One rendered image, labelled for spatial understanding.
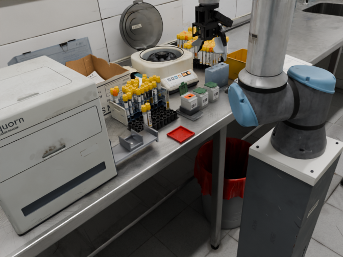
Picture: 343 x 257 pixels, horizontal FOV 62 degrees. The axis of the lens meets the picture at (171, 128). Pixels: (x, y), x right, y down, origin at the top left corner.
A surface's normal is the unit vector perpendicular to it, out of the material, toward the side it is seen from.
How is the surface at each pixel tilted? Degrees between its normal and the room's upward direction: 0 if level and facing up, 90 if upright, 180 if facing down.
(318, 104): 89
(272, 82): 48
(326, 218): 0
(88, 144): 90
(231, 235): 0
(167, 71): 90
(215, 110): 0
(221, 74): 90
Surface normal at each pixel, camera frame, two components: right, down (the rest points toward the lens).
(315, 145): 0.25, 0.24
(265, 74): -0.20, 0.60
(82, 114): 0.69, 0.37
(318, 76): 0.05, -0.85
